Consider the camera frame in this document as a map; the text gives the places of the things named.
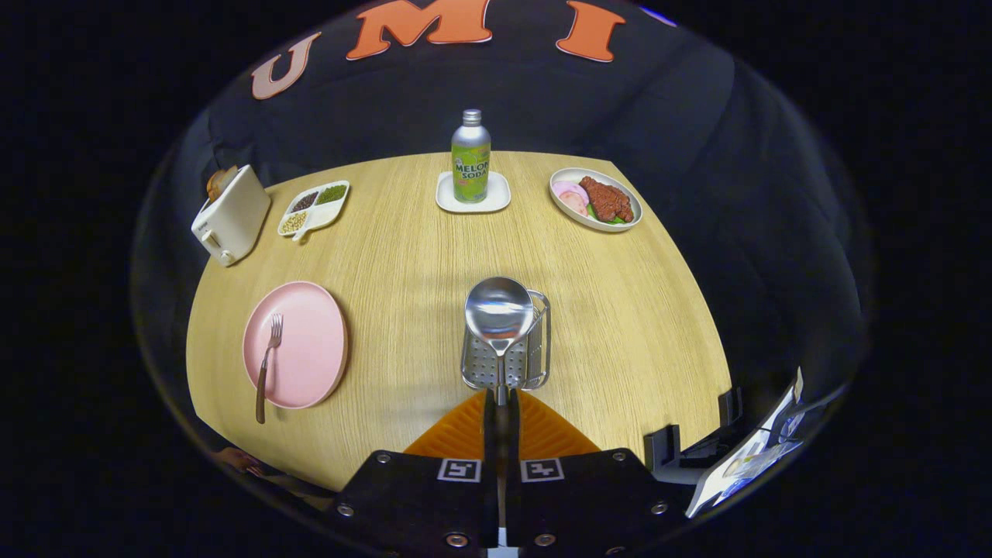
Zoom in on brown fried meat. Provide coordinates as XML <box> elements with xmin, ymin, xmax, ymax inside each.
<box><xmin>579</xmin><ymin>176</ymin><xmax>635</xmax><ymax>223</ymax></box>

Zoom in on black stand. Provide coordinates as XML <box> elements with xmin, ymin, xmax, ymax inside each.
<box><xmin>643</xmin><ymin>386</ymin><xmax>745</xmax><ymax>485</ymax></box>

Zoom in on pink round plate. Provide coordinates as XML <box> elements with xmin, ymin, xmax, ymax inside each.
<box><xmin>243</xmin><ymin>281</ymin><xmax>349</xmax><ymax>410</ymax></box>

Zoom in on white square coaster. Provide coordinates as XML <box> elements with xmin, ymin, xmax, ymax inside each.
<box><xmin>436</xmin><ymin>170</ymin><xmax>512</xmax><ymax>214</ymax></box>

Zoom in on white oval food plate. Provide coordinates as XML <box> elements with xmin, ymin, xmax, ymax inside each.
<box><xmin>549</xmin><ymin>167</ymin><xmax>643</xmax><ymax>233</ymax></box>

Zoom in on pink ham slices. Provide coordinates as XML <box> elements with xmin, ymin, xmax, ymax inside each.
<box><xmin>552</xmin><ymin>181</ymin><xmax>591</xmax><ymax>218</ymax></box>

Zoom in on white divided bean dish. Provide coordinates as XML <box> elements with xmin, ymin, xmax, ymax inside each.
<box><xmin>277</xmin><ymin>181</ymin><xmax>351</xmax><ymax>243</ymax></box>

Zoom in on brown toast slice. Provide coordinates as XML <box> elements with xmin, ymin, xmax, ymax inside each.
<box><xmin>206</xmin><ymin>165</ymin><xmax>239</xmax><ymax>202</ymax></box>

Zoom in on cream toaster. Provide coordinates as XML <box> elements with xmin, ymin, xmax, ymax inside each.
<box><xmin>191</xmin><ymin>164</ymin><xmax>272</xmax><ymax>267</ymax></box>

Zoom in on silver metal spoon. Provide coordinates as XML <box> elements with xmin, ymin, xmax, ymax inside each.
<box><xmin>464</xmin><ymin>276</ymin><xmax>536</xmax><ymax>408</ymax></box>

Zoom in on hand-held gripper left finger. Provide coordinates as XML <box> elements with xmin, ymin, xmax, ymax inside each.
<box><xmin>329</xmin><ymin>390</ymin><xmax>498</xmax><ymax>557</ymax></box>

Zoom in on silver metal fork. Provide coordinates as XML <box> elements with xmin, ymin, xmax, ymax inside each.
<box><xmin>255</xmin><ymin>313</ymin><xmax>284</xmax><ymax>425</ymax></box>

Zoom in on perforated metal basket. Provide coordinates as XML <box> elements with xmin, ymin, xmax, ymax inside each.
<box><xmin>460</xmin><ymin>288</ymin><xmax>553</xmax><ymax>391</ymax></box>

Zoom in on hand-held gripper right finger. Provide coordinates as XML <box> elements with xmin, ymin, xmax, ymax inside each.
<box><xmin>508</xmin><ymin>390</ymin><xmax>692</xmax><ymax>557</ymax></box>

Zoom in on printed paper sheets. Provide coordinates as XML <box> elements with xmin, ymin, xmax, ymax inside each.
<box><xmin>686</xmin><ymin>368</ymin><xmax>807</xmax><ymax>518</ymax></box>

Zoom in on green label metal bottle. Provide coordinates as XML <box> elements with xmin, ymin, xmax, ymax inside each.
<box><xmin>452</xmin><ymin>109</ymin><xmax>492</xmax><ymax>205</ymax></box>

